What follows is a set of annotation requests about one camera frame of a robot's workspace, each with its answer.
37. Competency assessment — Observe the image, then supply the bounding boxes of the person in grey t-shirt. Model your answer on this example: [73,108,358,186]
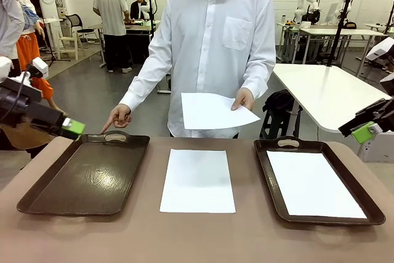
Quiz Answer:
[93,0,134,73]

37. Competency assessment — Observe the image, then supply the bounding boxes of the person's right hand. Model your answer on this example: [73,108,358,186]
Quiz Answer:
[100,104,132,136]

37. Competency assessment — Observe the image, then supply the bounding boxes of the white A4 paper sheet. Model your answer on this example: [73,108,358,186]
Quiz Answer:
[266,150,368,219]
[159,148,236,214]
[180,92,262,131]

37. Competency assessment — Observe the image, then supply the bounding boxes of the person's right forearm white sleeve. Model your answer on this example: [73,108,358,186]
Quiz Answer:
[118,59,169,111]

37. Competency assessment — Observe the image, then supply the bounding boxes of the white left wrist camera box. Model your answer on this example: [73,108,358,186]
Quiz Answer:
[26,57,49,79]

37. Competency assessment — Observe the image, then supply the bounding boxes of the black step stool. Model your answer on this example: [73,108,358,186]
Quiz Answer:
[260,110,302,140]

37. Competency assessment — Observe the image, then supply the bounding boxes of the large white table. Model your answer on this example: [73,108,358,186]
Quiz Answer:
[272,63,394,134]

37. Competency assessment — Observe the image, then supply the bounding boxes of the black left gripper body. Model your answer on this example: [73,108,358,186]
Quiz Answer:
[0,90,67,131]

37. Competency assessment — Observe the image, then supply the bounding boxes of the black background desk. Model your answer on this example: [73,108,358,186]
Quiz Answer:
[101,21,161,70]

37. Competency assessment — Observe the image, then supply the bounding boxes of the person's left hand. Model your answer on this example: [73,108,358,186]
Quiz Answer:
[230,87,255,111]

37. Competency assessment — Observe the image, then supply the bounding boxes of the white background work table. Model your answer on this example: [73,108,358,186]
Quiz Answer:
[300,27,385,67]

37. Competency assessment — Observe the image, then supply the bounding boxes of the person's left forearm white sleeve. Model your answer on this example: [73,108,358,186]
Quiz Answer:
[238,56,276,100]

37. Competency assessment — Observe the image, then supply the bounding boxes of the black mesh office chair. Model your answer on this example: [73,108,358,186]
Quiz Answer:
[64,13,101,44]

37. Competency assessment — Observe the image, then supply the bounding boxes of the black tripod pole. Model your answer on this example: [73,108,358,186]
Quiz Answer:
[326,0,355,67]

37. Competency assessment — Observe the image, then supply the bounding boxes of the brown plastic serving tray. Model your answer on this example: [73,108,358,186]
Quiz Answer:
[17,130,151,217]
[253,136,387,226]

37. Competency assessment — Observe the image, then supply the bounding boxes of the black backpack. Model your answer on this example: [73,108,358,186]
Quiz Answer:
[262,89,301,122]

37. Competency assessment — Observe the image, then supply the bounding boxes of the white wooden folding chair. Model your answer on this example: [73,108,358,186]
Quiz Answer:
[58,27,81,60]

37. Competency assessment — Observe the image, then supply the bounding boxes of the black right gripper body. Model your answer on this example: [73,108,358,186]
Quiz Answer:
[356,98,394,131]

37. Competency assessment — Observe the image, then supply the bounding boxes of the seated person in black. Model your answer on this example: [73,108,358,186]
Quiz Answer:
[129,0,149,21]

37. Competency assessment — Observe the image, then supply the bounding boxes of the person in white dress shirt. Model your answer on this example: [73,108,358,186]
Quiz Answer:
[118,0,276,139]

